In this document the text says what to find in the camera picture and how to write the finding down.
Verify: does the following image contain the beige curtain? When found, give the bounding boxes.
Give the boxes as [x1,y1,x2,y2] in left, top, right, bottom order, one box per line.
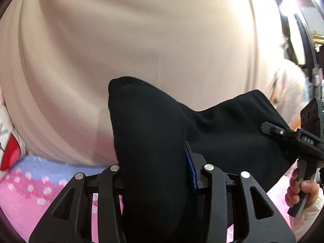
[0,0,286,167]

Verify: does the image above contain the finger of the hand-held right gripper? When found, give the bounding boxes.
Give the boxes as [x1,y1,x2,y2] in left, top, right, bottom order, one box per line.
[261,121,302,147]

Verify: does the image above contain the person's right forearm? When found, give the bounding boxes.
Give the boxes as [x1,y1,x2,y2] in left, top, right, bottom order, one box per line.
[289,190,324,236]

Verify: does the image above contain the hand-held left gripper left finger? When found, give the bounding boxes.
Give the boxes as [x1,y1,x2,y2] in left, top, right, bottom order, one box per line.
[29,164,127,243]

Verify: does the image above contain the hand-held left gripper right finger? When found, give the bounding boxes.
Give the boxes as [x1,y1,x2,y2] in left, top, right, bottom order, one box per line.
[185,140,296,243]

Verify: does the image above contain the pink floral blanket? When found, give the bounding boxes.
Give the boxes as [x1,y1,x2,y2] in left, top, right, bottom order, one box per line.
[0,156,304,243]

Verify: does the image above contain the person's right hand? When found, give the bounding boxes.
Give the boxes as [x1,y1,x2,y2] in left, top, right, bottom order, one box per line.
[285,168,319,208]

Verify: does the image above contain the black pants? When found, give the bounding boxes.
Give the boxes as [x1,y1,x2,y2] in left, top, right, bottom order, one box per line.
[108,76,298,243]

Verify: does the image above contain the white cat face pillow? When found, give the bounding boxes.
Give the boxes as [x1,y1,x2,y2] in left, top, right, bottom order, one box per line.
[0,88,26,173]

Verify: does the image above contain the grey metal pole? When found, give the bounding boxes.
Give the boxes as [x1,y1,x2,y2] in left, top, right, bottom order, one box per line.
[295,0,321,86]

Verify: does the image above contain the person's white printed top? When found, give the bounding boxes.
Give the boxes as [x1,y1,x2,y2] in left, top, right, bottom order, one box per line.
[273,59,314,132]

